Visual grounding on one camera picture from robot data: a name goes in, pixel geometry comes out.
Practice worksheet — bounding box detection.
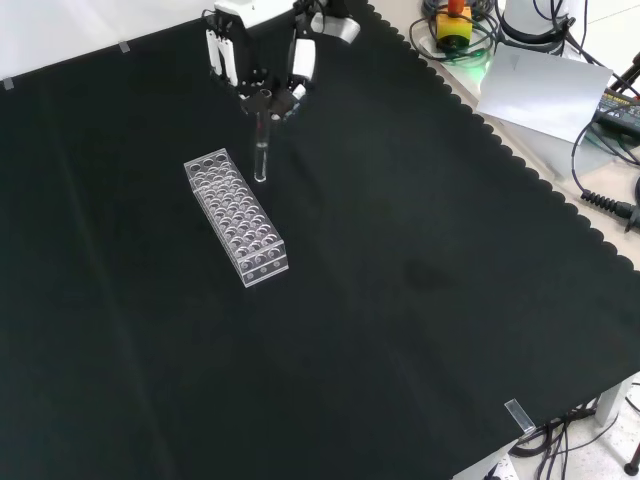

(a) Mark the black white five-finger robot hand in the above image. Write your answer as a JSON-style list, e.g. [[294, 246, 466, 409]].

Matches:
[[201, 0, 363, 125]]

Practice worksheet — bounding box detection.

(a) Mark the clear glass test tube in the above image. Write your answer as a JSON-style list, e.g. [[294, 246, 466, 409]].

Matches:
[[252, 88, 272, 184]]

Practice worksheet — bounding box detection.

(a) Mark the clear plastic test tube rack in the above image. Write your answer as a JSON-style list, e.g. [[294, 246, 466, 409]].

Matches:
[[183, 147, 291, 289]]

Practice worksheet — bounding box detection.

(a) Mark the yellow emergency stop button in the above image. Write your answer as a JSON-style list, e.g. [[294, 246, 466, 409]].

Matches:
[[435, 0, 475, 52]]

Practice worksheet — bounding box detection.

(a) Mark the pale grey board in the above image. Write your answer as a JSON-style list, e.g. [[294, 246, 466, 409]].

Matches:
[[475, 41, 614, 147]]

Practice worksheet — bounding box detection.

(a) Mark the black bench cloth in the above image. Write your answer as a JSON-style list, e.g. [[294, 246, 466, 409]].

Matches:
[[0, 0, 640, 480]]

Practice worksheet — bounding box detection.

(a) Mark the black power supply box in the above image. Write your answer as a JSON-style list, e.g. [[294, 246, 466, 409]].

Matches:
[[591, 87, 640, 140]]

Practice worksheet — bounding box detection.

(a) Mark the black tripod leg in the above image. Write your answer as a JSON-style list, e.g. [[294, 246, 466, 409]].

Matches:
[[610, 48, 640, 97]]

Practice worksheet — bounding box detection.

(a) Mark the clear tape strip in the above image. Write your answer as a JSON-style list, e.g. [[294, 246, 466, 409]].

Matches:
[[504, 398, 536, 435]]

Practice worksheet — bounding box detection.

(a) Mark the white table leg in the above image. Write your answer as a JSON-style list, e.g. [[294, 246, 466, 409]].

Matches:
[[594, 371, 640, 429]]

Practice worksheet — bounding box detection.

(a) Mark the black cable coil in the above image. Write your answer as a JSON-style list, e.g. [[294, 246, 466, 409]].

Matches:
[[408, 0, 504, 65]]

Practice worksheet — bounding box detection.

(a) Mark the black cable with ribbed plug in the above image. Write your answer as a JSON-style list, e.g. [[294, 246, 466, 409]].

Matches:
[[570, 112, 640, 234]]

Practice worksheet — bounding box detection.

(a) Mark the black cable bundle under table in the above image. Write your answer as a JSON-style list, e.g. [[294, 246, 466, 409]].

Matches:
[[508, 394, 624, 480]]

